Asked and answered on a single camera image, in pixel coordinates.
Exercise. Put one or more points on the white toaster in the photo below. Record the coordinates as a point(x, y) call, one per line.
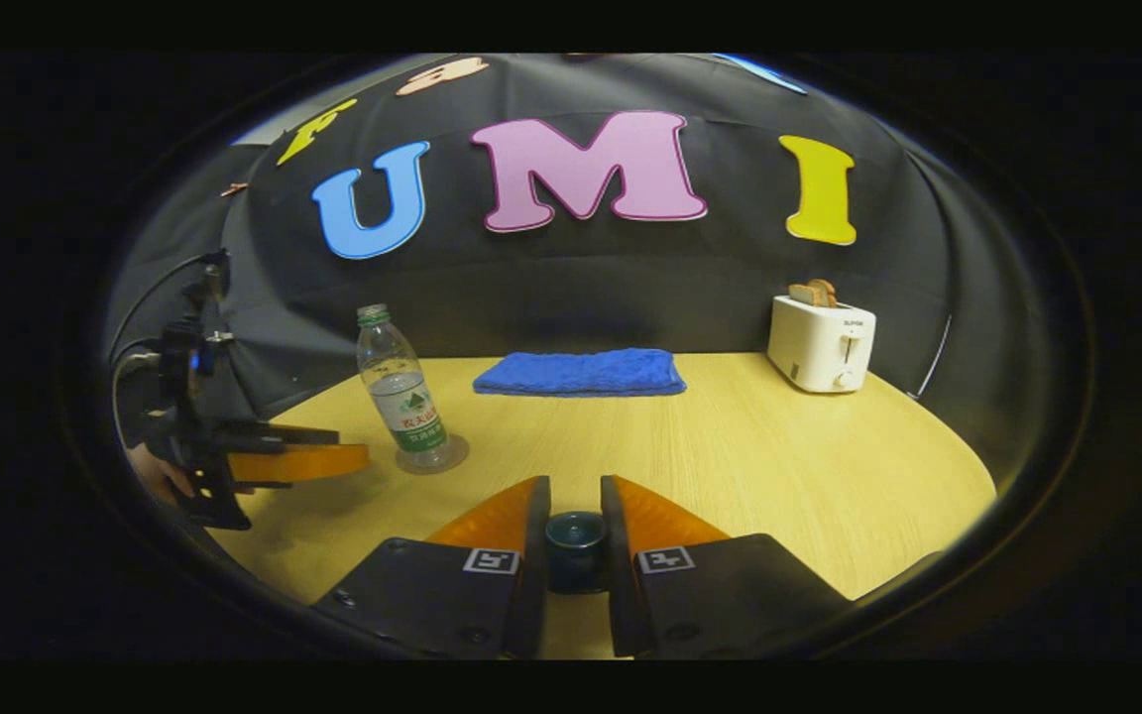
point(819, 347)

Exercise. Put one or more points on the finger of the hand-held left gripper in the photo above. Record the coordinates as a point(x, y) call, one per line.
point(284, 434)
point(303, 463)

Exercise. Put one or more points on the clear plastic water bottle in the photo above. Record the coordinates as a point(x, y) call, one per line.
point(402, 397)

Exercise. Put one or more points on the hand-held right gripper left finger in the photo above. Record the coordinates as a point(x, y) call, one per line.
point(534, 575)

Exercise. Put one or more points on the brown toast slice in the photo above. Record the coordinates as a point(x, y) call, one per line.
point(826, 292)
point(801, 294)

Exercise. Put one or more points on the blue folded towel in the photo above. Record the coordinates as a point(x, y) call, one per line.
point(581, 372)

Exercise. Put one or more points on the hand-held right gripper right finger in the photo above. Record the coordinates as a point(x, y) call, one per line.
point(619, 575)

